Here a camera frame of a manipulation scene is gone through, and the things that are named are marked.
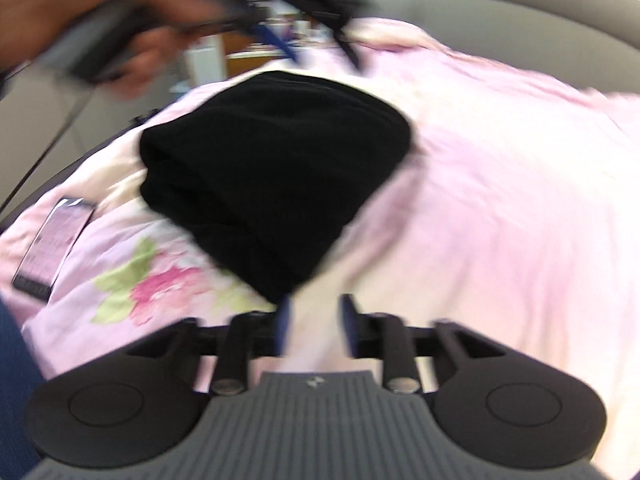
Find smartphone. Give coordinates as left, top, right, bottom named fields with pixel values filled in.
left=11, top=197, right=99, bottom=304

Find pink bed sheet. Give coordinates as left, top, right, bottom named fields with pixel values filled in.
left=0, top=17, right=640, bottom=463

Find pink floral quilt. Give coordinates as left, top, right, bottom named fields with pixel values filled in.
left=10, top=200, right=282, bottom=392

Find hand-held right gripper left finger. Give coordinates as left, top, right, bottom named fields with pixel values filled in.
left=125, top=295, right=294, bottom=396

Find person's leg in blue jeans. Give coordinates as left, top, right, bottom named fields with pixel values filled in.
left=0, top=294, right=49, bottom=480

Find grey padded headboard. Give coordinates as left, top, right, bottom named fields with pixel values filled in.
left=357, top=0, right=640, bottom=108

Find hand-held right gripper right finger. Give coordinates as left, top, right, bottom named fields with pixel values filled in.
left=339, top=294, right=507, bottom=395

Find black cable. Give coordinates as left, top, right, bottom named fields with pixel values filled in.
left=0, top=85, right=98, bottom=217

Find black pants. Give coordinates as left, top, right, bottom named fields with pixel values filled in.
left=139, top=70, right=414, bottom=305

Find cluttered wooden desk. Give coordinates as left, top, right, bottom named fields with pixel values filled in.
left=225, top=7, right=346, bottom=81

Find white box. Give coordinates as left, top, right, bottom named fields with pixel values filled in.
left=189, top=35, right=229, bottom=88

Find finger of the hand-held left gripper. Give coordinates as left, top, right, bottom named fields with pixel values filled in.
left=167, top=7, right=307, bottom=65

